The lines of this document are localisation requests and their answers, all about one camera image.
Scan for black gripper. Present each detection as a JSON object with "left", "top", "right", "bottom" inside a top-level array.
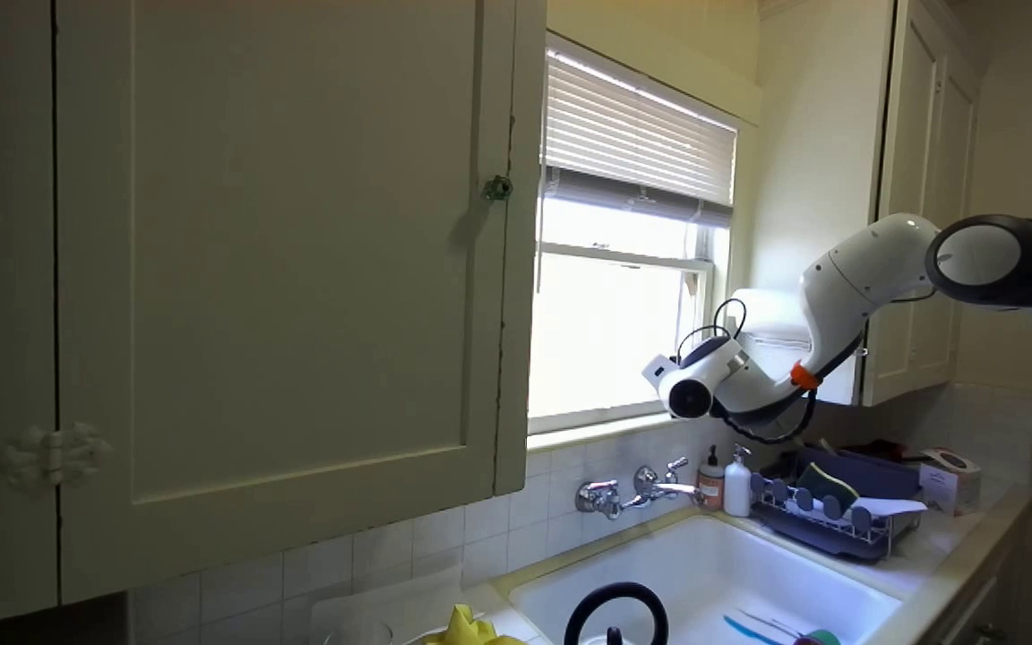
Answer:
[{"left": 639, "top": 346, "right": 694, "bottom": 395}]

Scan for cream upper cabinet green knob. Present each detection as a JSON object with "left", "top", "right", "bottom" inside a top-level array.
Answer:
[{"left": 0, "top": 0, "right": 552, "bottom": 630}]

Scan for brown soap bottle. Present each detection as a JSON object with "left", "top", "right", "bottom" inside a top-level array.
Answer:
[{"left": 694, "top": 441, "right": 730, "bottom": 519}]

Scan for white soap pump bottle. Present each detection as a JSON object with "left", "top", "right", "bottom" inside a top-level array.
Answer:
[{"left": 720, "top": 448, "right": 756, "bottom": 519}]

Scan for white kitchen sink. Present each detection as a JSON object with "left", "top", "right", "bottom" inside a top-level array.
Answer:
[{"left": 506, "top": 507, "right": 911, "bottom": 645}]

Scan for white window blinds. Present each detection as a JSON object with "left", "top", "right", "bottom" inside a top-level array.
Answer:
[{"left": 542, "top": 42, "right": 743, "bottom": 229}]

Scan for white plate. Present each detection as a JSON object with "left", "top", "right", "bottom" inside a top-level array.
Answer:
[{"left": 853, "top": 490, "right": 933, "bottom": 528}]

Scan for white toothbrush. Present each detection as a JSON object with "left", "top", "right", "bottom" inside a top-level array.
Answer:
[{"left": 739, "top": 605, "right": 810, "bottom": 645}]

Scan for white tissue box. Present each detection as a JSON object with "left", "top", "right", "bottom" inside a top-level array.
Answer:
[{"left": 918, "top": 448, "right": 985, "bottom": 519}]

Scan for cream tall upper cabinet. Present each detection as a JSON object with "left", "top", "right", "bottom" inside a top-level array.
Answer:
[{"left": 752, "top": 0, "right": 988, "bottom": 413}]

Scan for white window frame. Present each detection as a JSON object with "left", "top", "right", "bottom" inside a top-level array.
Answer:
[{"left": 523, "top": 33, "right": 758, "bottom": 441}]

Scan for chrome wall faucet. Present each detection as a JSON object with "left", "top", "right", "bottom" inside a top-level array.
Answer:
[{"left": 572, "top": 455, "right": 703, "bottom": 524}]

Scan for wire dish rack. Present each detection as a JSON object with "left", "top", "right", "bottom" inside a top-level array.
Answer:
[{"left": 750, "top": 441, "right": 934, "bottom": 565}]

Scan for blue handled brush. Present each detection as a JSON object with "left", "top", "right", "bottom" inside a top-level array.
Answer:
[{"left": 720, "top": 614, "right": 785, "bottom": 645}]

